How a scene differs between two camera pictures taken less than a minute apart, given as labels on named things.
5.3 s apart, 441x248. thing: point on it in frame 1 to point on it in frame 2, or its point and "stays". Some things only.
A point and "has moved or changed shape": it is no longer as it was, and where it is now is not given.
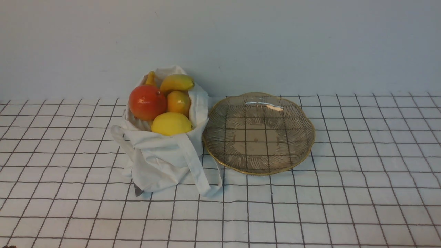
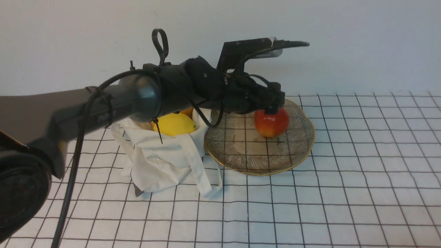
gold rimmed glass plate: x=257 y=133 stays
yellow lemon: x=168 y=124 stays
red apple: x=147 y=102 has moved or changed shape
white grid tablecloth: x=373 y=180 stays
